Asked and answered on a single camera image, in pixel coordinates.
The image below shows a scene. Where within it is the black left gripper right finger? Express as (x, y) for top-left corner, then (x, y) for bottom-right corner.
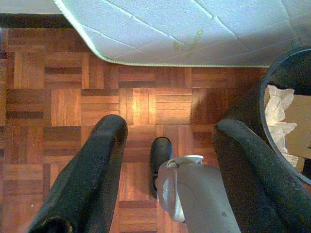
(212, 118), (311, 233)

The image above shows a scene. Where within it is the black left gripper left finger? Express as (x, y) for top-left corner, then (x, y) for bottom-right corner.
(27, 114), (129, 233)

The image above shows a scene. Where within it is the brown cardboard piece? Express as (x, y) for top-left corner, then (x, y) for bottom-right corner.
(263, 93), (311, 173)

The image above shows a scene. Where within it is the crumpled white tissue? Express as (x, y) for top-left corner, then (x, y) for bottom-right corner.
(264, 84), (298, 154)

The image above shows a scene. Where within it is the black round trash bin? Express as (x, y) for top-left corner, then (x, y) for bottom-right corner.
(258, 46), (311, 186)

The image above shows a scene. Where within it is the dark wooden skirting board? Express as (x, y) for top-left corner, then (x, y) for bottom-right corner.
(0, 13), (68, 29)

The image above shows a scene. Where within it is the green quilted mattress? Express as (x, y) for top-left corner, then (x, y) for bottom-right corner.
(52, 0), (311, 68)

